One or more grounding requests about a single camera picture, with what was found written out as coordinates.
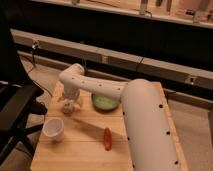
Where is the black chair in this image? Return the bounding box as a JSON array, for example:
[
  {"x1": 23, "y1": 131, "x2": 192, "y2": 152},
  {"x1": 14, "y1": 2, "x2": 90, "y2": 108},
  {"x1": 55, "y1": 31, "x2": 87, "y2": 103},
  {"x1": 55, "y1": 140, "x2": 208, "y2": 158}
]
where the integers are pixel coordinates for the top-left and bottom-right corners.
[{"x1": 0, "y1": 84, "x2": 47, "y2": 165}]

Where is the wooden table board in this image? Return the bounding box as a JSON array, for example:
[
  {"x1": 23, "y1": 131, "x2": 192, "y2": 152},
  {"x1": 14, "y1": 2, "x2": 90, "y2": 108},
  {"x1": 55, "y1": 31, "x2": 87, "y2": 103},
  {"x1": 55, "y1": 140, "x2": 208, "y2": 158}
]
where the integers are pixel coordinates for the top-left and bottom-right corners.
[{"x1": 29, "y1": 80, "x2": 188, "y2": 171}]

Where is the green ceramic bowl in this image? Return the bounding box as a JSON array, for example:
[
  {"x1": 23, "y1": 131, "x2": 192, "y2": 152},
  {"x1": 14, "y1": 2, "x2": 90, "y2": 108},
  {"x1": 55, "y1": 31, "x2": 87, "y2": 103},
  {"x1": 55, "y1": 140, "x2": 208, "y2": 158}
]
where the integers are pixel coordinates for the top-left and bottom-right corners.
[{"x1": 91, "y1": 94, "x2": 120, "y2": 111}]

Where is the grey metal rail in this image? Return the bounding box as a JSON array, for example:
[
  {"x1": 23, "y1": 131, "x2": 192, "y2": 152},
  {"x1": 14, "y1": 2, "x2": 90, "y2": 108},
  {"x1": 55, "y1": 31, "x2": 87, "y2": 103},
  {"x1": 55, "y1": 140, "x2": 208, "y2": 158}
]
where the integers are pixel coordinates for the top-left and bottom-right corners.
[{"x1": 12, "y1": 29, "x2": 213, "y2": 79}]

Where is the red chili pepper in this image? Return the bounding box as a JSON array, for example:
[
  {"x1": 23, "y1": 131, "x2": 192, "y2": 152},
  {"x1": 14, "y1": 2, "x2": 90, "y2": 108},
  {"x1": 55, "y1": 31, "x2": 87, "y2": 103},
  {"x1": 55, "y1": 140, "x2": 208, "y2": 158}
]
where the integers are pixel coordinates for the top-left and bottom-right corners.
[{"x1": 103, "y1": 128, "x2": 112, "y2": 151}]

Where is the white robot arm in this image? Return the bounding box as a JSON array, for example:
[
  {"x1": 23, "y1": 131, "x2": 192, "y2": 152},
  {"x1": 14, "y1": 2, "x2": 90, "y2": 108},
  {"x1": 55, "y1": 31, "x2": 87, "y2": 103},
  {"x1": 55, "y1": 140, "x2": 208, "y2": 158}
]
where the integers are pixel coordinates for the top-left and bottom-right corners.
[{"x1": 59, "y1": 63, "x2": 181, "y2": 171}]

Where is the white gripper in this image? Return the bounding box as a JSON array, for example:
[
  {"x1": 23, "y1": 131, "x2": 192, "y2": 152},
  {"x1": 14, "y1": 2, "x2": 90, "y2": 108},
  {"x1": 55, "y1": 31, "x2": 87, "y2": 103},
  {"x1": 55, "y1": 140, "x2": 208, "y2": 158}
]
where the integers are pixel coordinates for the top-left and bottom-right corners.
[{"x1": 57, "y1": 86, "x2": 83, "y2": 108}]

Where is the white paper cup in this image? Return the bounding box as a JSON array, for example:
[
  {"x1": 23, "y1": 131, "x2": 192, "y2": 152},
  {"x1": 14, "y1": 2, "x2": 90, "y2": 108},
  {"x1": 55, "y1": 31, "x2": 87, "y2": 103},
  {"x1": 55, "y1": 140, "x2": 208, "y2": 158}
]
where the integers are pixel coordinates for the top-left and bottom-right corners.
[{"x1": 43, "y1": 117, "x2": 64, "y2": 141}]

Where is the black cable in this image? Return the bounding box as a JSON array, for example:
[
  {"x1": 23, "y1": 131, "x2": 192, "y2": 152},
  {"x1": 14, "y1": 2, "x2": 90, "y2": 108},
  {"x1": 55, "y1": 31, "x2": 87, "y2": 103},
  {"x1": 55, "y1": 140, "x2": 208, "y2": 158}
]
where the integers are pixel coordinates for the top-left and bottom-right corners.
[{"x1": 19, "y1": 54, "x2": 54, "y2": 98}]

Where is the white plastic bottle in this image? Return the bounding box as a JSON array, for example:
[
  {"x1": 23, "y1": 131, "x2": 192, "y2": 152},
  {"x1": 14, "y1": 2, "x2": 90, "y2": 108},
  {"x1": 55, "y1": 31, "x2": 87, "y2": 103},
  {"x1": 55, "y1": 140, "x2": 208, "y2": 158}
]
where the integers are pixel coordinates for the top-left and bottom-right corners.
[{"x1": 62, "y1": 99, "x2": 75, "y2": 115}]

